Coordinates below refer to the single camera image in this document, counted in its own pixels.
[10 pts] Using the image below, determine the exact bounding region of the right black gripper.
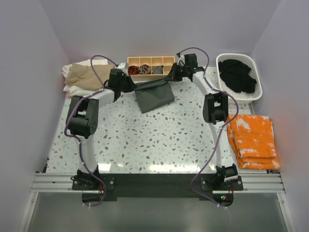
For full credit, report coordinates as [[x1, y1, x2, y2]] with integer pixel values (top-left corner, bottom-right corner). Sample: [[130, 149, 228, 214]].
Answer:
[[165, 62, 188, 82]]

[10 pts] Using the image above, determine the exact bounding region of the dark grey t-shirt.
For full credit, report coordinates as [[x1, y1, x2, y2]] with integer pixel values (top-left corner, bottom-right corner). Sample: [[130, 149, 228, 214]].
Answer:
[[135, 79, 175, 114]]

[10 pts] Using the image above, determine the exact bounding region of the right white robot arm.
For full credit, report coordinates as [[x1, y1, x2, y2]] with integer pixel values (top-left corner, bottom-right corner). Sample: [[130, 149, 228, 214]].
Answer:
[[165, 53, 238, 190]]

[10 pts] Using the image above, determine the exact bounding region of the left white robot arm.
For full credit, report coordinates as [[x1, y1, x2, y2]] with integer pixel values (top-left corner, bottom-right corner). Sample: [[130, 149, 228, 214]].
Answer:
[[64, 67, 136, 189]]

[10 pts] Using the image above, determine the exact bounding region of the dark grey folded item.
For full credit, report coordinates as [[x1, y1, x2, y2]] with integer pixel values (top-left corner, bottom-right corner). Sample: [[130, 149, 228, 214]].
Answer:
[[152, 65, 164, 75]]

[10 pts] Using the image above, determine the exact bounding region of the orange black rolled item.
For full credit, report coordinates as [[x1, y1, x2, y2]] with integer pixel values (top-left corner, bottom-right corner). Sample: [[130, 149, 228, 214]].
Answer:
[[127, 66, 140, 75]]

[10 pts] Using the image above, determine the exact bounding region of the wooden compartment tray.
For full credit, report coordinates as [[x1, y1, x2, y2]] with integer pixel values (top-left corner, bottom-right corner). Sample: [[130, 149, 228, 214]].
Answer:
[[127, 56, 175, 81]]

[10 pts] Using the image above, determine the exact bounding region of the brown patterned rolled item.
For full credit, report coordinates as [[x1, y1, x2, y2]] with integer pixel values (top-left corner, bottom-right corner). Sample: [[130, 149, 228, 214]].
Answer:
[[139, 64, 151, 75]]

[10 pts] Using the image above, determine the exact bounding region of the beige folded shirt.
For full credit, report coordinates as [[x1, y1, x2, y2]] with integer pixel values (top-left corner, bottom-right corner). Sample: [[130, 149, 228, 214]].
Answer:
[[64, 63, 114, 91]]

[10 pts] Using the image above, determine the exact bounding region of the white folded shirt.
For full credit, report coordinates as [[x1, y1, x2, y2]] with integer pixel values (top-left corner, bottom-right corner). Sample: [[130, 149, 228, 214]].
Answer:
[[62, 59, 109, 97]]

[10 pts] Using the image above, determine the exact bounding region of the black garment in basket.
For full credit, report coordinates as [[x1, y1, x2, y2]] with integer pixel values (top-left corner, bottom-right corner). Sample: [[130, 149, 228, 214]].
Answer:
[[218, 59, 257, 93]]

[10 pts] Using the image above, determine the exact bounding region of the white perforated laundry basket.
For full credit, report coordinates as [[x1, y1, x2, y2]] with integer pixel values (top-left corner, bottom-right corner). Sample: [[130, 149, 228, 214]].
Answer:
[[216, 53, 263, 104]]

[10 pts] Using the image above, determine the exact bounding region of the orange tie-dye folded shirt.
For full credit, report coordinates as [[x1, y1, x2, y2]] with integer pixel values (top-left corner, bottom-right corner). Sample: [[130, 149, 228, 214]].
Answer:
[[227, 115, 281, 170]]

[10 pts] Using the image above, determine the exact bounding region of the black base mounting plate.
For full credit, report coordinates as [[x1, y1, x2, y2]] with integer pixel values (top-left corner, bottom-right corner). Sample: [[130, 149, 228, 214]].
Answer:
[[70, 174, 244, 203]]

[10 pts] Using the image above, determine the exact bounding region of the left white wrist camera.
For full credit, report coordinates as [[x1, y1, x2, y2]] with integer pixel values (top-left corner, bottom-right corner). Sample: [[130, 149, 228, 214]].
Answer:
[[117, 62, 128, 73]]

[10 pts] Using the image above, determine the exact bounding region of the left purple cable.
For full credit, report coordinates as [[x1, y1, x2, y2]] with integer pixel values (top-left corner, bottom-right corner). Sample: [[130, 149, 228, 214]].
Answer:
[[64, 55, 121, 207]]

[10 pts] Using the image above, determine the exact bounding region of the purple cable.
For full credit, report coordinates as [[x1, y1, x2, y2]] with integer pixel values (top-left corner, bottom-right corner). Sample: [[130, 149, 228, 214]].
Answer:
[[64, 55, 121, 207], [177, 46, 239, 207]]

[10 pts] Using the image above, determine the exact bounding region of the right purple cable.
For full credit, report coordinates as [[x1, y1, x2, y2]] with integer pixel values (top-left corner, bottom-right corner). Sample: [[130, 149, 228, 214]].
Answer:
[[177, 46, 239, 207]]

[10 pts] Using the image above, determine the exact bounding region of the aluminium rail frame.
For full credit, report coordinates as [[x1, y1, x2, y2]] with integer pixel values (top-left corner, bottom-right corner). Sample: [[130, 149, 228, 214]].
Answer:
[[19, 172, 296, 232]]

